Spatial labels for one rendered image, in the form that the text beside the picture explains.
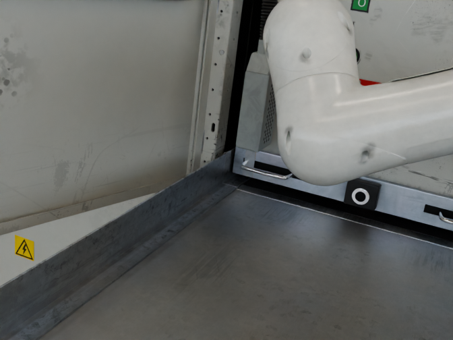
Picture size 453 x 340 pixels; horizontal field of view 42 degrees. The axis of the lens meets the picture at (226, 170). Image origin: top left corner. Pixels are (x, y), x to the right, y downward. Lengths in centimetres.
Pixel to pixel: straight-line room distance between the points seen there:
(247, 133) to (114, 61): 27
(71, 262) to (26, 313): 9
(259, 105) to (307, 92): 40
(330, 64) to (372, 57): 44
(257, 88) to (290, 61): 38
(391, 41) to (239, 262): 47
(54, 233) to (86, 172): 43
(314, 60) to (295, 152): 10
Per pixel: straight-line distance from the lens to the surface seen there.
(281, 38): 69
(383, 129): 63
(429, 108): 63
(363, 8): 110
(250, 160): 119
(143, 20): 105
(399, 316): 86
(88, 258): 82
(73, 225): 141
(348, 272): 94
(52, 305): 78
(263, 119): 105
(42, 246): 150
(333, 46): 68
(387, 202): 114
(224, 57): 114
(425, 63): 109
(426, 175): 113
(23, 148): 97
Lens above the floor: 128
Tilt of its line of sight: 20 degrees down
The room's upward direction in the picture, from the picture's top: 7 degrees clockwise
